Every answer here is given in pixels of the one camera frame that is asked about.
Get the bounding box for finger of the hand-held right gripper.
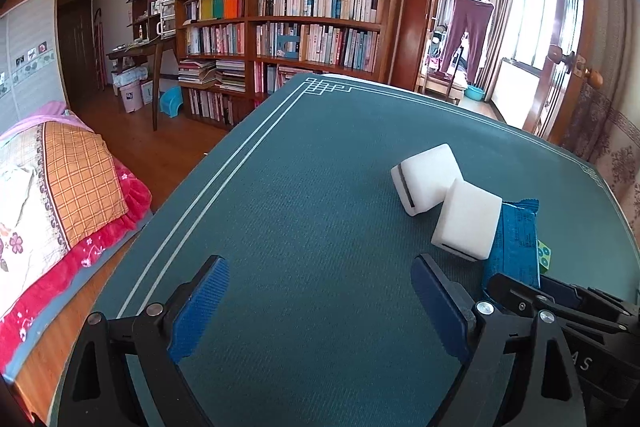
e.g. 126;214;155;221
541;276;640;334
486;272;568;324

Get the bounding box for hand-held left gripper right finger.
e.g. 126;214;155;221
410;252;588;427

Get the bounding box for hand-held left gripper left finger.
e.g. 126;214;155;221
52;254;231;427

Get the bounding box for blue wipes packet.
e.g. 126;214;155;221
481;198;544;303

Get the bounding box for white sponge block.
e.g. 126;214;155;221
431;178;503;263
391;143;464;218

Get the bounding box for teal table mat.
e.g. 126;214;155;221
50;74;640;427

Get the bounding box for patterned beige curtain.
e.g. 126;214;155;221
559;82;640;210

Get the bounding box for bed with pink checked quilt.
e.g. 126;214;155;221
0;102;153;380

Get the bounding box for blue plastic stool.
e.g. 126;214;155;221
159;85;185;114

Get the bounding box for pink waste bin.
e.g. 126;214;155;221
119;82;146;114

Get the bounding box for wooden desk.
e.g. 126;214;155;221
106;34;179;132

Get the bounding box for purple hanging pants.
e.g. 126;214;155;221
438;0;496;88

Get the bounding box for red ladder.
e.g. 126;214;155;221
94;8;107;91

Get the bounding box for wooden bookcase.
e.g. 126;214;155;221
175;0;407;128

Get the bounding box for wooden door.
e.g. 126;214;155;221
522;0;587;142

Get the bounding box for grey wardrobe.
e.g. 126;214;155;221
0;0;69;138

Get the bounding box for small wooden shelf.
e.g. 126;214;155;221
126;0;177;44

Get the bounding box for rows of books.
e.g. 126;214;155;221
177;0;388;125

